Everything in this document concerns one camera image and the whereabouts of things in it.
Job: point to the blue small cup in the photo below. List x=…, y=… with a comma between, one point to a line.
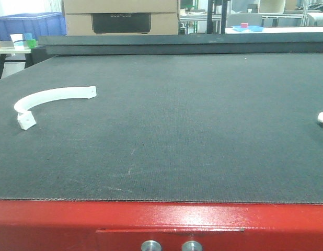
x=27, y=36

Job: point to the red metal table frame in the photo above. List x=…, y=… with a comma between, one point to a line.
x=92, y=225

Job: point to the blue shallow tray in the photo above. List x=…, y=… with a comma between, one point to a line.
x=250, y=28

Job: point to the large cardboard box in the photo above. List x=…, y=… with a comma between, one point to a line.
x=92, y=18

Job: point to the pink cube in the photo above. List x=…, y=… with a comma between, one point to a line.
x=244, y=25

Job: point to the left silver knob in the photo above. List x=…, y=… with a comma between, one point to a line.
x=151, y=245

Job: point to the green small cup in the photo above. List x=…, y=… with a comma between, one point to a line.
x=32, y=43

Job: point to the right silver knob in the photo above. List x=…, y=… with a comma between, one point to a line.
x=192, y=246

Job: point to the dark grey table mat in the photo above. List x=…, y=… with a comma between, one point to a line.
x=199, y=128

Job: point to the white curved pipe clamp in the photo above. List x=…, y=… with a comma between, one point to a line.
x=25, y=117

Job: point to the white side table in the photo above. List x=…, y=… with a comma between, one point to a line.
x=4, y=51

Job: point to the white paper cup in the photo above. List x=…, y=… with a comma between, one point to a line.
x=18, y=42

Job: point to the silver knob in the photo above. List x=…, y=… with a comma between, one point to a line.
x=192, y=246
x=151, y=245

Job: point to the blue plastic crate background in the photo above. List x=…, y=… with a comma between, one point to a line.
x=37, y=24

